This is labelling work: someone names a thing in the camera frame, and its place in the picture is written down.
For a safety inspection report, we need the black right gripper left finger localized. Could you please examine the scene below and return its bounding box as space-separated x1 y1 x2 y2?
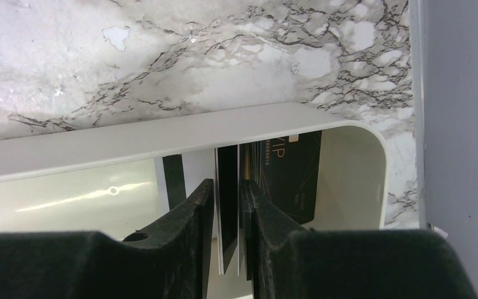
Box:
0 179 214 298

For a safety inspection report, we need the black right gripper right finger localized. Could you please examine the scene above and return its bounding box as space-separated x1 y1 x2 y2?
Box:
240 180 477 298

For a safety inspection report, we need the white rectangular plastic tray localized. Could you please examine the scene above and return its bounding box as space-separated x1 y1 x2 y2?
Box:
0 103 388 240

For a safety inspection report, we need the white black-striped tray card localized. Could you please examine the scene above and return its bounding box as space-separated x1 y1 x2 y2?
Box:
154 149 217 216

